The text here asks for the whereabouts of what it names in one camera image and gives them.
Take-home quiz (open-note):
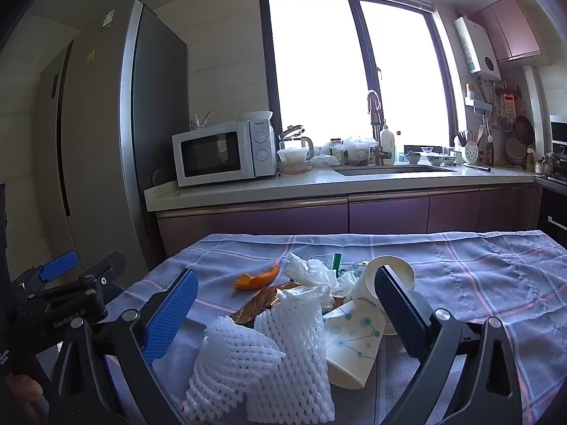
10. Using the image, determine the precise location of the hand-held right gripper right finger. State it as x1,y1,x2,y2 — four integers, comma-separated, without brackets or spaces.
374,265,523,425

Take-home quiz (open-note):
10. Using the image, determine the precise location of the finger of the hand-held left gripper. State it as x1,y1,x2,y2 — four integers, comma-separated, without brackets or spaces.
11,251,80,301
42,252,127,308

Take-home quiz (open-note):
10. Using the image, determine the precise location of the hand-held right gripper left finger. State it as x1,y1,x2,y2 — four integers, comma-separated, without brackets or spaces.
51,268,200,425

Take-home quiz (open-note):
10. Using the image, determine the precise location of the plain white paper cup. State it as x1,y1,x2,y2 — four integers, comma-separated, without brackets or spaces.
344,256,416,313

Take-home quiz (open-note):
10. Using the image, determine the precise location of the paper cup with teal print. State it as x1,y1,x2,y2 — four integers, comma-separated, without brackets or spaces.
322,299,387,390

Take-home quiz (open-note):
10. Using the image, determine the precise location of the white foam fruit net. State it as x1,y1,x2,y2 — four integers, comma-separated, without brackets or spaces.
253,292,336,423
183,316,286,421

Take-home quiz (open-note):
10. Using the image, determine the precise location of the green white plastic wrapper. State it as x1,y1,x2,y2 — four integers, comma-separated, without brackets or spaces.
310,252,344,273

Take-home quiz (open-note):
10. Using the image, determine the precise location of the long curled orange peel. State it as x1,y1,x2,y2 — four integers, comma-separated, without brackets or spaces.
234,265,281,292

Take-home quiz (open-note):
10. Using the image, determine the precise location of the person's left hand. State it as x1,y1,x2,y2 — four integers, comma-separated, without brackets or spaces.
6,374,43,410

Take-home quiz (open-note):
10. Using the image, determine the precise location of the brown crumpled wrapper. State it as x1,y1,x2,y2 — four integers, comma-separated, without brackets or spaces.
230,281,302,325

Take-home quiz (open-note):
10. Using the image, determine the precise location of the crumpled white tissue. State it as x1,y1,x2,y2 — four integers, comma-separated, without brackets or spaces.
277,285,333,311

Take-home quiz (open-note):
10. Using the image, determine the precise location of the checked grey tablecloth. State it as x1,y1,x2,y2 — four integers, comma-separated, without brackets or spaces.
106,229,567,425

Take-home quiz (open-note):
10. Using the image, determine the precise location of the kitchen counter with purple cabinets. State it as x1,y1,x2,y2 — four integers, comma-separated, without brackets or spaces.
144,164,543,258

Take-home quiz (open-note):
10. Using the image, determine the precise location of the grey refrigerator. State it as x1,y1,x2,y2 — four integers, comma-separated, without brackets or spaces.
33,0,189,271

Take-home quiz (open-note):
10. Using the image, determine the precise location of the white microwave oven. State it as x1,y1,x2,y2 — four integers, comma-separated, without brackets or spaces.
172,119,277,187

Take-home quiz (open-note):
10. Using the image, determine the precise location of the bagged plastic food container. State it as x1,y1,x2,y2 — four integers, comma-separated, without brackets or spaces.
344,136,377,165

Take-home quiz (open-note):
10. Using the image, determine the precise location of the white soap bottle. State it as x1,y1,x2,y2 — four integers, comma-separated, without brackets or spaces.
380,119,397,155

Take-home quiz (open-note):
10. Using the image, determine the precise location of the black built-in oven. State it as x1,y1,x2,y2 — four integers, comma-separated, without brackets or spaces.
537,181,567,251

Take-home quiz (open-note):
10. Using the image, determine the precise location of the metal sink faucet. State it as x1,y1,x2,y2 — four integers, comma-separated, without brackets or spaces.
365,90,395,166

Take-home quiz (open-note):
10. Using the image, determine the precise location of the round wooden board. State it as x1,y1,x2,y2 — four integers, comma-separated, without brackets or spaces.
505,137,528,164

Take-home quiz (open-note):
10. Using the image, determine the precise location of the glass kettle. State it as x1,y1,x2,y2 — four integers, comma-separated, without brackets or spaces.
278,125,315,155

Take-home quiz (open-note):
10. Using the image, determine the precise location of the hanging frying pan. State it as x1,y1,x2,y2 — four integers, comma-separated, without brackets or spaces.
514,113,535,145

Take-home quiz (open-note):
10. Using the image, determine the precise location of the kitchen window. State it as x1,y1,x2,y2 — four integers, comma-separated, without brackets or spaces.
259,0,459,142

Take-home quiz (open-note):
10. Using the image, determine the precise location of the white water heater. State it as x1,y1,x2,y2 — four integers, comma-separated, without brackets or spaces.
454,15,501,76

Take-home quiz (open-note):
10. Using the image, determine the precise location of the grey wall shelf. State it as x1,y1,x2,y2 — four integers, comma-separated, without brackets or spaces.
464,84,493,114

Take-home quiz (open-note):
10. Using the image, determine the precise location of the pink wall cabinet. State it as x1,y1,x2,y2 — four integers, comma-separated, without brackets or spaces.
470,0,542,65

